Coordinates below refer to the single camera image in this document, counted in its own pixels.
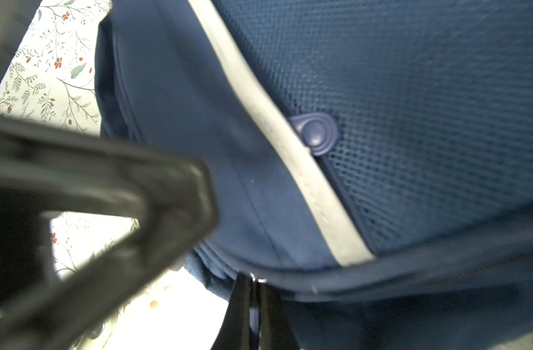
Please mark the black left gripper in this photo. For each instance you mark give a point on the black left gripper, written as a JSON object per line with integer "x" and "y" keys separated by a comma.
{"x": 85, "y": 224}

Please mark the navy blue student backpack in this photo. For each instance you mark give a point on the navy blue student backpack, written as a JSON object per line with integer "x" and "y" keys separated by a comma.
{"x": 372, "y": 160}

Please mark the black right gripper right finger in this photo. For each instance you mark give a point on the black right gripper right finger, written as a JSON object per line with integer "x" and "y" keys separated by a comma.
{"x": 275, "y": 331}

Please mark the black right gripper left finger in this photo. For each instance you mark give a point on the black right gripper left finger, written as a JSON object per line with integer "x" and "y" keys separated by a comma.
{"x": 235, "y": 329}

